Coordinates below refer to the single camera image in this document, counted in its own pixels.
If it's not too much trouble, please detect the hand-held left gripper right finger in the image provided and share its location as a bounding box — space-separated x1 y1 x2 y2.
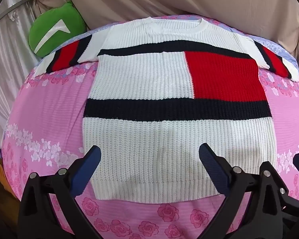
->
199 142 285 239

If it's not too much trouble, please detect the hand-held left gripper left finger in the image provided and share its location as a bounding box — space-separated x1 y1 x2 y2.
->
17 145 102 239

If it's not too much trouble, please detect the white red navy knit sweater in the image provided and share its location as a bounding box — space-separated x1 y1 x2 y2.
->
33 16 299 203

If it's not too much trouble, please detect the pink floral bedsheet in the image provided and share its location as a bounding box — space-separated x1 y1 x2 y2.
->
0 15 299 239

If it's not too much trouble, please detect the orange cloth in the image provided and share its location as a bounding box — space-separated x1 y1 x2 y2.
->
0 160 7 188

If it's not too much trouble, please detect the white satin curtain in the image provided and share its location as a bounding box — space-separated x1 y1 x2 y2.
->
0 0 50 165

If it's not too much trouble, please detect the green plush pillow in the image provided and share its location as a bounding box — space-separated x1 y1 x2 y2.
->
28 0 87 57

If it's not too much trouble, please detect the grey curtain strap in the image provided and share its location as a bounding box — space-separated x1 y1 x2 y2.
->
0 0 36 22

